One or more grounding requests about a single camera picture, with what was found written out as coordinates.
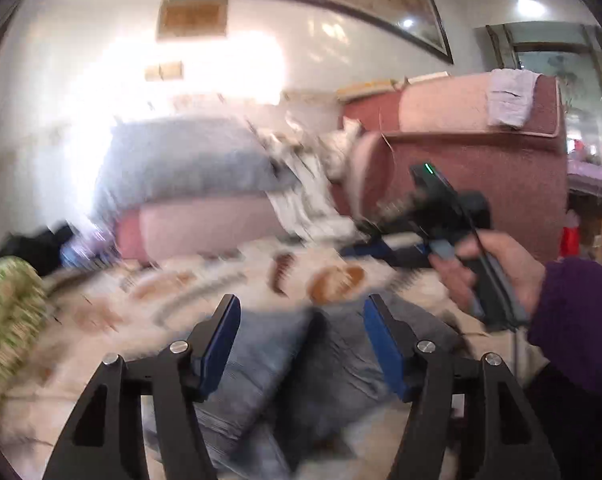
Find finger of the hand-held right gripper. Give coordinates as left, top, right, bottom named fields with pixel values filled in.
left=341, top=237, right=434, bottom=269

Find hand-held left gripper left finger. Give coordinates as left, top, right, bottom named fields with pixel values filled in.
left=41, top=294, right=242, bottom=480

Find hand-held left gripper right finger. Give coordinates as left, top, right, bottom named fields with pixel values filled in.
left=362, top=294, right=562, bottom=480

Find blue denim pants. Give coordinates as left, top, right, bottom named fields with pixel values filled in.
left=191, top=290, right=482, bottom=480

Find person's right hand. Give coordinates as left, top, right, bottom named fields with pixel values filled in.
left=428, top=232, right=548, bottom=321

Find pink red sofa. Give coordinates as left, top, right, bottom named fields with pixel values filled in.
left=331, top=72, right=572, bottom=263

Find white patterned cloth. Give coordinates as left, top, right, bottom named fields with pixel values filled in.
left=246, top=115, right=364, bottom=245

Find pink sofa cushion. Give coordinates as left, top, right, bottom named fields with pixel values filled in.
left=115, top=195, right=294, bottom=262

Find grey towel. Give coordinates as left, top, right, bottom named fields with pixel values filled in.
left=487, top=67, right=544, bottom=128

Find table with purple cloth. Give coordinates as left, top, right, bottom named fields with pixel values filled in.
left=566, top=157, right=602, bottom=196

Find purple patterned cloth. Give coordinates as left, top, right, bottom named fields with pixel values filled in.
left=61, top=230, right=119, bottom=268

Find glass door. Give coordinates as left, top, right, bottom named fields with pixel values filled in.
left=486, top=22, right=602, bottom=161

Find grey pillow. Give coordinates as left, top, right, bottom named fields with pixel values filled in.
left=88, top=115, right=302, bottom=231

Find green patterned cushion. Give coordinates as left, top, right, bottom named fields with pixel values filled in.
left=0, top=255, right=49, bottom=431

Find dark cloth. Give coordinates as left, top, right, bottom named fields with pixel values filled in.
left=0, top=222, right=74, bottom=276

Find wall switch plate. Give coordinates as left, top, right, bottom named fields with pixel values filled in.
left=145, top=61, right=184, bottom=82

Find wooden wall panel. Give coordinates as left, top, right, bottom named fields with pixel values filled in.
left=156, top=0, right=229, bottom=40

